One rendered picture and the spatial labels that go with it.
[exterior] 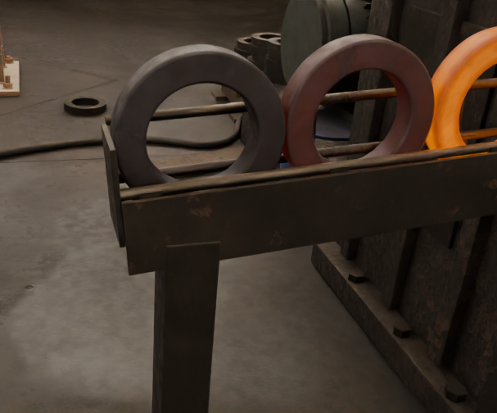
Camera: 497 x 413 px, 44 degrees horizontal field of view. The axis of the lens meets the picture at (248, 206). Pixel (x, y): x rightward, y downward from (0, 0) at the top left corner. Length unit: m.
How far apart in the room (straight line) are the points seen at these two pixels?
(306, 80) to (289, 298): 1.01
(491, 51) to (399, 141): 0.14
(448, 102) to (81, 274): 1.15
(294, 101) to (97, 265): 1.12
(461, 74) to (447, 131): 0.07
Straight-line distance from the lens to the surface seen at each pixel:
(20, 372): 1.39
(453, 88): 0.75
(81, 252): 1.76
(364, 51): 0.68
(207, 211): 0.65
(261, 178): 0.66
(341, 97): 0.76
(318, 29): 2.00
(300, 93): 0.66
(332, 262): 1.65
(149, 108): 0.62
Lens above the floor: 0.89
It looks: 26 degrees down
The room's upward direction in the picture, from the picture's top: 5 degrees clockwise
